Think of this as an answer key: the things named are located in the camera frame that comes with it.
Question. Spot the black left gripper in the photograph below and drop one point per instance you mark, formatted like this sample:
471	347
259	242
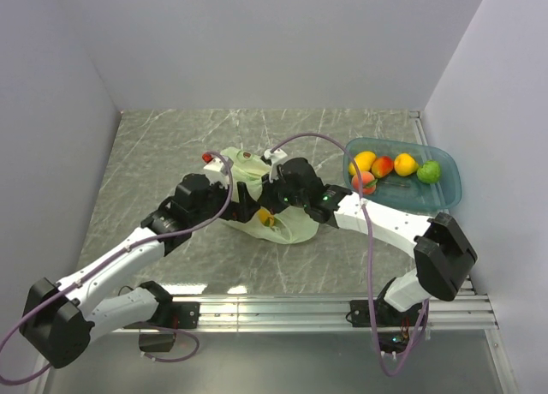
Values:
247	205

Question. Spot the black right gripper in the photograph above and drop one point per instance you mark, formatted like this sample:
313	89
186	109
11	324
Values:
268	196

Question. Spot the green printed plastic bag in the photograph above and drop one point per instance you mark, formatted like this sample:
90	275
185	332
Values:
292	225

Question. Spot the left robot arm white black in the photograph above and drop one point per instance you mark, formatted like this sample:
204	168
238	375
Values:
61	319

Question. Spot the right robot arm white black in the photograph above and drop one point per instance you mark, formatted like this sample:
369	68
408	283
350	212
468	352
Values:
442	254

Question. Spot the orange fruit in bag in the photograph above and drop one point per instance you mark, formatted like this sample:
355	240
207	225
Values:
266	218

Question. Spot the pink peach with leaf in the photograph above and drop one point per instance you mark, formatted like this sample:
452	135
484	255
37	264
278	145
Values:
365	181

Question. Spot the red yellow mango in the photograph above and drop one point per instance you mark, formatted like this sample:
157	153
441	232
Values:
382	167

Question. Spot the teal transparent plastic tray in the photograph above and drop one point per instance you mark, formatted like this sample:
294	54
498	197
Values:
407	192

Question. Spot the yellow lemon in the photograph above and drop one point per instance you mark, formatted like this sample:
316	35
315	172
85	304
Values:
405	164

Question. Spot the green custard apple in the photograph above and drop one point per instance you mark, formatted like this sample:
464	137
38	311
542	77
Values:
430	172

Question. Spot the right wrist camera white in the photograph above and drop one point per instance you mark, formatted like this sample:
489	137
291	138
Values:
274	158

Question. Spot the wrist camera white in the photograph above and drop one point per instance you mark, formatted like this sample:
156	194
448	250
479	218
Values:
216	169
274	158

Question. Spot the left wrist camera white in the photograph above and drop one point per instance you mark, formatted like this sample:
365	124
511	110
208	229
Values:
216	169

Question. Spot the black box under rail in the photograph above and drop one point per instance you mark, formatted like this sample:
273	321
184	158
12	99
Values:
156	342

